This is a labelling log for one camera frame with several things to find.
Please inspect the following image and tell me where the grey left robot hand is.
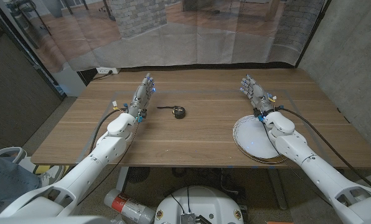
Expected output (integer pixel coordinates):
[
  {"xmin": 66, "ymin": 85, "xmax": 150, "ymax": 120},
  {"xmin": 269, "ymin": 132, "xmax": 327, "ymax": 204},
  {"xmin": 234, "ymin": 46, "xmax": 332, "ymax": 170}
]
[{"xmin": 126, "ymin": 73, "xmax": 157, "ymax": 122}]

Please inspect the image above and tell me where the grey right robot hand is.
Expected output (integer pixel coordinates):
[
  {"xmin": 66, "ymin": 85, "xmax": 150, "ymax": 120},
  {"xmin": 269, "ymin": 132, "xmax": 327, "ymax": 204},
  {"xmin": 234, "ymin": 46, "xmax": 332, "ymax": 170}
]
[{"xmin": 240, "ymin": 74, "xmax": 277, "ymax": 118}]

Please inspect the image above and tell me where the black measuring tape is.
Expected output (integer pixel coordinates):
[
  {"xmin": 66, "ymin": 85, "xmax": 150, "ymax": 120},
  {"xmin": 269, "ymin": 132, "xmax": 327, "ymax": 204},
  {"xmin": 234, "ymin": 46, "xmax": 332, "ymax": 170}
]
[{"xmin": 156, "ymin": 105, "xmax": 187, "ymax": 119}]

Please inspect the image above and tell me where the white power strip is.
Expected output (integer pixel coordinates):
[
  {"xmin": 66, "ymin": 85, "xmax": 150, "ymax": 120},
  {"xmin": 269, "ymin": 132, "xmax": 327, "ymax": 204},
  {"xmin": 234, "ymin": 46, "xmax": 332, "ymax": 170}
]
[{"xmin": 95, "ymin": 67, "xmax": 121, "ymax": 75}]

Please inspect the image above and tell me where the printed room backdrop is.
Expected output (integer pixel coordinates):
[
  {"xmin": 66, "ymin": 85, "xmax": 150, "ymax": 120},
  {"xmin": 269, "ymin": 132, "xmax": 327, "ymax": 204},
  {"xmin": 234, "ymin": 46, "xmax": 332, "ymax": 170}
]
[{"xmin": 0, "ymin": 0, "xmax": 329, "ymax": 74}]

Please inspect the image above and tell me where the black round fan under table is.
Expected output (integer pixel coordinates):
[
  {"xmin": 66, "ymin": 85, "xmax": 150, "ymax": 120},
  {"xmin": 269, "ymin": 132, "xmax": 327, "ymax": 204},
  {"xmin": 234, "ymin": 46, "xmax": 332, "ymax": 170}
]
[{"xmin": 126, "ymin": 167, "xmax": 151, "ymax": 184}]

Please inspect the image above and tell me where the white table leg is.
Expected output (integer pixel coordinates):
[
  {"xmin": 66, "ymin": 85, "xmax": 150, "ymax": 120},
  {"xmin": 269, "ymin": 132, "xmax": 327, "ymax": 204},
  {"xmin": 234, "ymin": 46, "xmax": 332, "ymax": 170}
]
[{"xmin": 115, "ymin": 167, "xmax": 130, "ymax": 192}]

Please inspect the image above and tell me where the grey table leg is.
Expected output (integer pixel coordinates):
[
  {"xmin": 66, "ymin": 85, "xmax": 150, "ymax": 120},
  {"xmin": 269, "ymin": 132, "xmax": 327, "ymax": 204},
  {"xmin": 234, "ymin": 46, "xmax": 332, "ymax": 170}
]
[{"xmin": 266, "ymin": 167, "xmax": 288, "ymax": 211}]

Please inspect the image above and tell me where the white cylinder with red label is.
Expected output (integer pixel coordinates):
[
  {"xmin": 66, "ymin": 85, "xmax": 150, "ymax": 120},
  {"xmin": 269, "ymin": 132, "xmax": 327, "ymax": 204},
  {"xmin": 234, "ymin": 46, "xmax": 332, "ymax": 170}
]
[{"xmin": 103, "ymin": 189, "xmax": 157, "ymax": 224}]

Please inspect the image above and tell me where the white and yellow sneaker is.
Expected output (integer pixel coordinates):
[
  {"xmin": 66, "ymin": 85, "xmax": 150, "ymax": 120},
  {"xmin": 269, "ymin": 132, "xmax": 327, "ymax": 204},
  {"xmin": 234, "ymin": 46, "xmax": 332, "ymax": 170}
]
[{"xmin": 32, "ymin": 164, "xmax": 70, "ymax": 187}]

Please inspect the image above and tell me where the white robot torso base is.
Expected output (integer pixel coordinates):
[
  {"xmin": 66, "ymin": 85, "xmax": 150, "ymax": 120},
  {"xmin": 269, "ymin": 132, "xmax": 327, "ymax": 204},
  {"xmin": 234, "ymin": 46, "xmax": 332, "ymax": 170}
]
[{"xmin": 154, "ymin": 185, "xmax": 245, "ymax": 224}]

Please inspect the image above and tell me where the dark perforated partition panel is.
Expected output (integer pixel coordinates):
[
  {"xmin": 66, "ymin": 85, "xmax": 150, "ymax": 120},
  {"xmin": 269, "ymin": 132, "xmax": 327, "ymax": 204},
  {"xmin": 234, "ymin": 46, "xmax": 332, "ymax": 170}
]
[{"xmin": 0, "ymin": 6, "xmax": 65, "ymax": 155}]

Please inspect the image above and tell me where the white rounded floor object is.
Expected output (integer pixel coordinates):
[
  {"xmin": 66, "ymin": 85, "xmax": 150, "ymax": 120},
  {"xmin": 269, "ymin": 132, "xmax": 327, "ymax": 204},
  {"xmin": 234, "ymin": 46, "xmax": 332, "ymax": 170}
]
[{"xmin": 0, "ymin": 146, "xmax": 28, "ymax": 166}]

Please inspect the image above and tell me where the person leg in jeans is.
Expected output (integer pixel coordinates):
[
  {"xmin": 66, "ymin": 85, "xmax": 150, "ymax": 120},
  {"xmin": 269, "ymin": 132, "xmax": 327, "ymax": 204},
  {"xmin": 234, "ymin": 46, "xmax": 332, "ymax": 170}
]
[{"xmin": 0, "ymin": 151, "xmax": 42, "ymax": 215}]

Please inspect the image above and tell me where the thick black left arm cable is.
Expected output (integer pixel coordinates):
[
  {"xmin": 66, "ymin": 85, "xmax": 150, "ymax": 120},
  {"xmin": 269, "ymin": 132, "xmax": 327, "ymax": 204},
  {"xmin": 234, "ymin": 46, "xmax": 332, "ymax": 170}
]
[{"xmin": 88, "ymin": 107, "xmax": 129, "ymax": 155}]

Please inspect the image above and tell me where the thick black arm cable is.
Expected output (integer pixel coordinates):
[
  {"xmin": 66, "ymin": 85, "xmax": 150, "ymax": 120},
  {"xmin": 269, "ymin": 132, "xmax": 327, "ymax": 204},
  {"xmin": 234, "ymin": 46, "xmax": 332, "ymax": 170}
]
[
  {"xmin": 275, "ymin": 105, "xmax": 371, "ymax": 190},
  {"xmin": 88, "ymin": 107, "xmax": 129, "ymax": 155}
]

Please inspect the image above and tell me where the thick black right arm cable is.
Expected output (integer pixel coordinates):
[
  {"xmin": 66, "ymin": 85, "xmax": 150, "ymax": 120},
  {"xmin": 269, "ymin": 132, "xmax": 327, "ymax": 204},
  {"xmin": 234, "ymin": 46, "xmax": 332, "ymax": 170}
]
[{"xmin": 275, "ymin": 105, "xmax": 371, "ymax": 190}]

